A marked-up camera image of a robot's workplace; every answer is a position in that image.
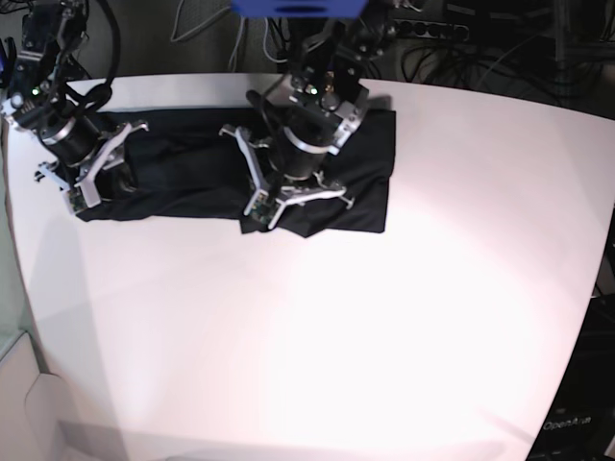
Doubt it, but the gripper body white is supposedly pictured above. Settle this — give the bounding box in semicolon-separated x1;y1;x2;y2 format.
35;119;149;215
219;124;355;231

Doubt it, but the dark navy long-sleeve T-shirt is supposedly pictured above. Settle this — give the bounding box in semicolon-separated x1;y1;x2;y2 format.
78;108;396;238

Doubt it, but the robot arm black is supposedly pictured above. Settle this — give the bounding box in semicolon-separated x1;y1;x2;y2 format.
1;1;149;215
220;1;405;230

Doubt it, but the white cable on floor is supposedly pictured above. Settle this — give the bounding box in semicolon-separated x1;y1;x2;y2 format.
227;18;332;73

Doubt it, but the blue plastic box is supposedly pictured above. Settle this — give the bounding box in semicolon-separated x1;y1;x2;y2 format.
231;0;368;18

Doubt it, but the metal shelf frame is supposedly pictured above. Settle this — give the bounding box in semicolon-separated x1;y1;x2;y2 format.
552;1;614;107

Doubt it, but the black OpenArm control box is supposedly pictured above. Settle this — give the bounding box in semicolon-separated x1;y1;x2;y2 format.
528;295;614;460

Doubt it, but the black power strip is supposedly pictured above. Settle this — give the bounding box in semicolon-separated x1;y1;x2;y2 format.
395;19;470;42

